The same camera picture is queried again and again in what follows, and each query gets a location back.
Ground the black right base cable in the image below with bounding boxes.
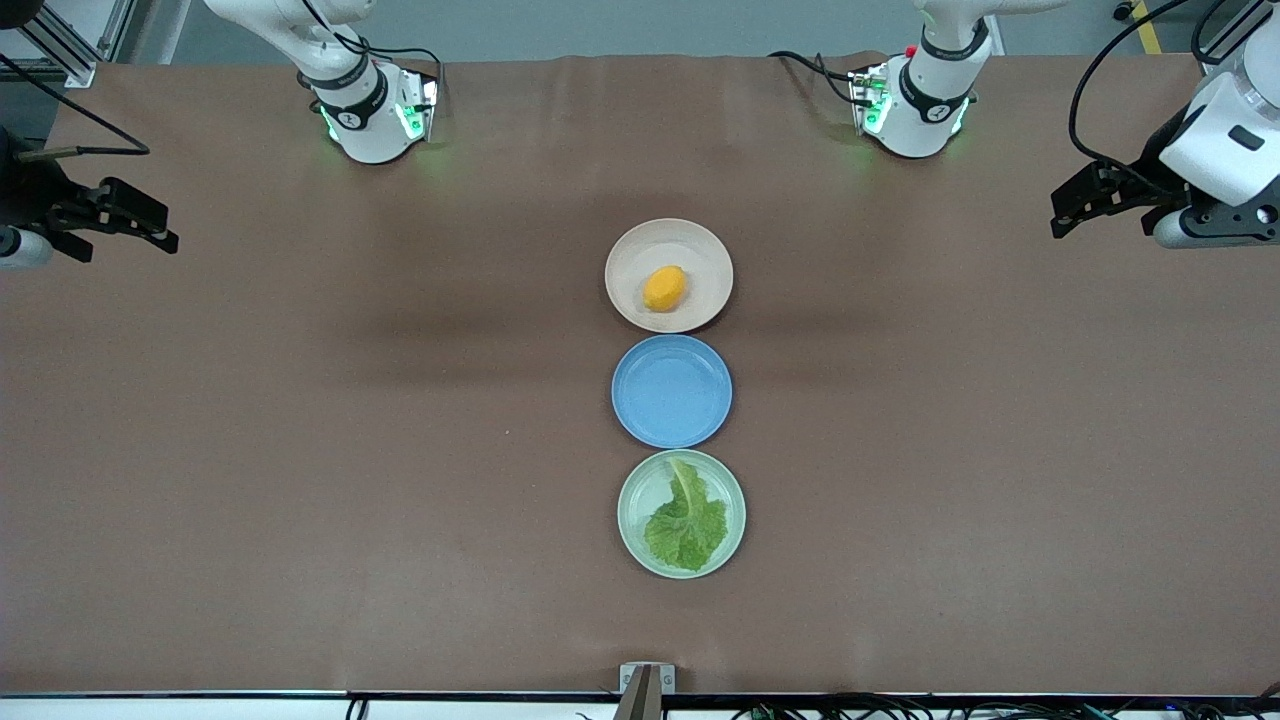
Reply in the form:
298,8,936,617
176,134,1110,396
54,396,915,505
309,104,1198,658
300,0,443,86

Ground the black left base cable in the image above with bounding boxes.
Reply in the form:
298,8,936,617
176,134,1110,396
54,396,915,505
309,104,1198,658
768,50,861,106

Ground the green lettuce leaf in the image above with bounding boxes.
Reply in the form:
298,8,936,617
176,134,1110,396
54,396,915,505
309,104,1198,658
643,457,729,574

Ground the beige round plate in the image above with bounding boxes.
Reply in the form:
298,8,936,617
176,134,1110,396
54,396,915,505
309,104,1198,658
605,218,734,334

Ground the yellow lemon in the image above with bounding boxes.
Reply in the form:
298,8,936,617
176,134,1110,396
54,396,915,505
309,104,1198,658
643,265,688,313

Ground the left arm base connector plate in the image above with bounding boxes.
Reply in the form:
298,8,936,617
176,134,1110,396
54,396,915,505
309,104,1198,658
848,62,893,136

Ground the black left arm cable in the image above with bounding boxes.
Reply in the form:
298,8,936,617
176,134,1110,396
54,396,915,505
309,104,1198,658
1068,0,1280,191

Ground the brown table cover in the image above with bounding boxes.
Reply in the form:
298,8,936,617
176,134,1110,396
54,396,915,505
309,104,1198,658
0,52,1280,696

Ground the brown camera mount pole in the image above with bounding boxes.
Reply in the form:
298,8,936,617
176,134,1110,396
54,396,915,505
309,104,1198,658
612,667,663,720

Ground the black base cable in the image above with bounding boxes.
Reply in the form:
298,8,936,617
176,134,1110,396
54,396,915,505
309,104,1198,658
300,0,443,86
768,50,861,106

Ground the aluminium frame profile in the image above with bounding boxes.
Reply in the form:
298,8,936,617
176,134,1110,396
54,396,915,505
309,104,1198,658
20,0,136,88
1205,0,1269,71

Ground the grey metal bracket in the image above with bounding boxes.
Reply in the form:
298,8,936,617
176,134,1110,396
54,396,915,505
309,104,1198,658
619,662,676,695

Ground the light green round plate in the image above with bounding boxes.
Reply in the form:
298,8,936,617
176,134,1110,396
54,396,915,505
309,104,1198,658
617,449,747,580

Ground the blue round plate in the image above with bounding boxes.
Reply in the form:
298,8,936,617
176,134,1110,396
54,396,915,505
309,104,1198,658
611,334,734,449

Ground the right arm base connector plate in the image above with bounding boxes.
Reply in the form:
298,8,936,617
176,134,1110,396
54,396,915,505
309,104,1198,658
396,75,441,143

